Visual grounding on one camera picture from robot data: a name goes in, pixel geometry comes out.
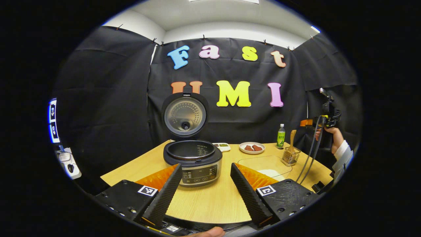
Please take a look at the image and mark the white power strip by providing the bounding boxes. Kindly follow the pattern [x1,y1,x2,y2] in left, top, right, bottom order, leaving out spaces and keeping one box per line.
[55,147,82,180]

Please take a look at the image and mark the blue bordered wall poster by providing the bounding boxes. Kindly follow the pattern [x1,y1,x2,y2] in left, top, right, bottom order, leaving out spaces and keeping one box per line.
[48,98,61,144]

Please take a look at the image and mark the green drink bottle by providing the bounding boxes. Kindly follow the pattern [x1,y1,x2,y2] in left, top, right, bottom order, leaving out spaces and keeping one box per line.
[277,124,286,149]

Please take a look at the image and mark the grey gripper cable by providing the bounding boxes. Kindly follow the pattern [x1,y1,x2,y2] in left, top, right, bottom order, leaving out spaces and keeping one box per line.
[295,115,326,185]

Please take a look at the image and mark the white round plate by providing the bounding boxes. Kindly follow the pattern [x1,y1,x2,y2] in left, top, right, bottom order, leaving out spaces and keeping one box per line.
[239,142,265,154]

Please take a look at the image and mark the black backdrop cloth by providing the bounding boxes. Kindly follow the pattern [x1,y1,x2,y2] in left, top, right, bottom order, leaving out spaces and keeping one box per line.
[49,26,362,195]

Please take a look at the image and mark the large ceiling light panel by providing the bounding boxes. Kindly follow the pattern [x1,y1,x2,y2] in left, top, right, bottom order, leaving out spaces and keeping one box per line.
[189,0,260,4]

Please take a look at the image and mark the clear container of rice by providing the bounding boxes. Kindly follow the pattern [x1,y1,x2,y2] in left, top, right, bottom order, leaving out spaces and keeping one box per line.
[237,155,293,181]

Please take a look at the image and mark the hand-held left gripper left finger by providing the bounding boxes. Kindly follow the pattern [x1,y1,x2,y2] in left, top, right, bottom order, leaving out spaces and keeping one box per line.
[95,164,182,227]

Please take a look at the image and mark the clear chopstick holder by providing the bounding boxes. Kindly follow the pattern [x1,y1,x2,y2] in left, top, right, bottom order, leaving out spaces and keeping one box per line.
[282,146,301,167]

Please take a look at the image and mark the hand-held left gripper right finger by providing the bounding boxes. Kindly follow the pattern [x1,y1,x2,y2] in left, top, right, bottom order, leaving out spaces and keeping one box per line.
[230,163,323,228]

